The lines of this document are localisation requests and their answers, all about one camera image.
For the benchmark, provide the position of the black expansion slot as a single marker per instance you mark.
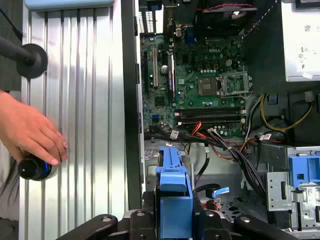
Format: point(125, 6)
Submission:
point(145, 67)

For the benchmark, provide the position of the white expansion slot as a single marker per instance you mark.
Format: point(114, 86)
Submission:
point(155, 67)

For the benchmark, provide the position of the black case fan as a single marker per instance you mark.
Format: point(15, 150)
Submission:
point(220, 22)

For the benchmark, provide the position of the blue SATA port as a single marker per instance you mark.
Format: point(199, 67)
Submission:
point(156, 118)

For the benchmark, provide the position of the person's hand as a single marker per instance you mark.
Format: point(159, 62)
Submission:
point(25, 127)

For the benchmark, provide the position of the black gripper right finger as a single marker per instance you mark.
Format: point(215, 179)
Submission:
point(207, 227)

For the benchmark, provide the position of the green motherboard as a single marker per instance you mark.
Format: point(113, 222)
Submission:
point(162, 105)

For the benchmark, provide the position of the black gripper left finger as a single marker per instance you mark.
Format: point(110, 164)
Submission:
point(150, 225)

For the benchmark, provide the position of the black RAM slot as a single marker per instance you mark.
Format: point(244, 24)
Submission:
point(215, 119)
point(210, 115)
point(217, 123)
point(210, 111)

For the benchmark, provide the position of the grey power supply unit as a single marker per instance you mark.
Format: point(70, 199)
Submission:
point(300, 37)

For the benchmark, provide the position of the silver coin cell battery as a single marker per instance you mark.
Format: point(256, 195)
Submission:
point(164, 69)

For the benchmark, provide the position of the black chipset chip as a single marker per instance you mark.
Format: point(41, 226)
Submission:
point(160, 102)

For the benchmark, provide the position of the black graphics card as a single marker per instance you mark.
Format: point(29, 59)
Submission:
point(171, 75)

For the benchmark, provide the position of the black round base with rod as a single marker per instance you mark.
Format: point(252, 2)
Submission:
point(35, 62)

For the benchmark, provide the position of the blue drive cage latch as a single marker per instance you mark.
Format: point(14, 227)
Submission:
point(300, 170)

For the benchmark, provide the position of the person's grey shirt trunk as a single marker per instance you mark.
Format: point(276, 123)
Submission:
point(7, 195)

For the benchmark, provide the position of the hard disk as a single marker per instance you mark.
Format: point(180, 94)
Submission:
point(175, 217)

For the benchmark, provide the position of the CPU socket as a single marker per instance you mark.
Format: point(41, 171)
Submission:
point(207, 86)

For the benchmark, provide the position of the black PC case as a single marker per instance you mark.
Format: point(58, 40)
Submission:
point(130, 100)

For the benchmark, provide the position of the metal socket cover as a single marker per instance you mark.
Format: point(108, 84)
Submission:
point(235, 74)

